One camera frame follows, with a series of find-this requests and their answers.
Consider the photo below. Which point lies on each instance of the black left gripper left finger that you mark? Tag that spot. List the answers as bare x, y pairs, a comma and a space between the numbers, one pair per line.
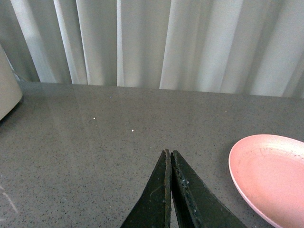
153, 209

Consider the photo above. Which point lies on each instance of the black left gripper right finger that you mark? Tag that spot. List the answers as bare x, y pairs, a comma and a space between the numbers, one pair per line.
195, 205

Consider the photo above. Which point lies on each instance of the pink round plate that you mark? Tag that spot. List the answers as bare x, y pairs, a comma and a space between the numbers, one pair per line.
268, 172

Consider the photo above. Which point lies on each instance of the white pleated curtain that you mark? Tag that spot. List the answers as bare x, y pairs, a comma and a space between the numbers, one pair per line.
251, 47

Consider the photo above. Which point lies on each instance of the white rounded appliance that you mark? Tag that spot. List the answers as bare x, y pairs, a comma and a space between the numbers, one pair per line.
10, 91

